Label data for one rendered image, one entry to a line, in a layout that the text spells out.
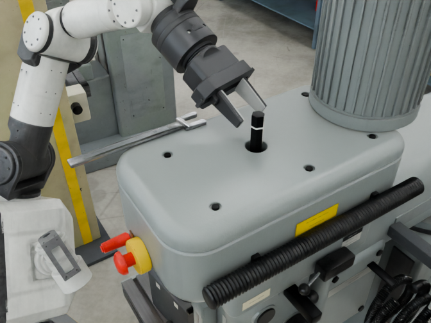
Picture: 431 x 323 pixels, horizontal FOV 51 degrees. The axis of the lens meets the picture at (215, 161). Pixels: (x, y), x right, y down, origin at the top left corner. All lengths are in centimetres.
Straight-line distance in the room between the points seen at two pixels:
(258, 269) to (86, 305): 231
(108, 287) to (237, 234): 237
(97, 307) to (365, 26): 245
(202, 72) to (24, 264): 56
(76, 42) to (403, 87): 62
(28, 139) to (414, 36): 75
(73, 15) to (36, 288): 56
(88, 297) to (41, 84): 211
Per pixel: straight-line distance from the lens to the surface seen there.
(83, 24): 92
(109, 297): 293
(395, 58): 77
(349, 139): 81
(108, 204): 349
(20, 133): 103
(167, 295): 155
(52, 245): 92
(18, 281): 104
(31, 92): 101
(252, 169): 71
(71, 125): 264
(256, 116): 72
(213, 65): 74
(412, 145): 107
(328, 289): 101
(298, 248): 72
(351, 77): 79
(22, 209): 104
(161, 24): 76
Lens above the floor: 234
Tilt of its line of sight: 38 degrees down
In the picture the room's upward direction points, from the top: straight up
